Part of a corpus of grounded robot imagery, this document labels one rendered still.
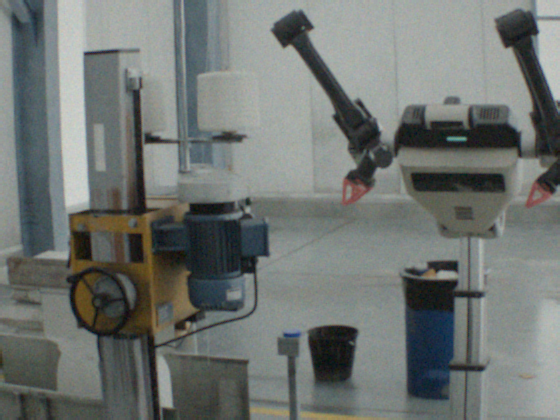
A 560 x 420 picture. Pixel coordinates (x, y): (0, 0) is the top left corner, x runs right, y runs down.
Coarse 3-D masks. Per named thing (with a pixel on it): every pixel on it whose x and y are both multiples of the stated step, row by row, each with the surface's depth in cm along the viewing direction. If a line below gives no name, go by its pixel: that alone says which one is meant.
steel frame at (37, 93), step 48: (48, 0) 820; (192, 0) 1126; (48, 48) 825; (192, 48) 1135; (48, 96) 829; (192, 96) 1144; (48, 144) 832; (192, 144) 1152; (48, 192) 851; (48, 240) 859
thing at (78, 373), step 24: (48, 288) 317; (48, 312) 319; (72, 312) 315; (48, 336) 320; (72, 336) 316; (96, 336) 313; (168, 336) 303; (72, 360) 311; (96, 360) 307; (72, 384) 311; (96, 384) 307; (168, 384) 310
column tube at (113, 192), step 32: (96, 64) 247; (128, 64) 249; (96, 96) 249; (128, 96) 250; (128, 128) 251; (128, 160) 251; (96, 192) 253; (128, 192) 252; (96, 256) 255; (128, 256) 252; (128, 352) 256; (128, 384) 258; (128, 416) 260
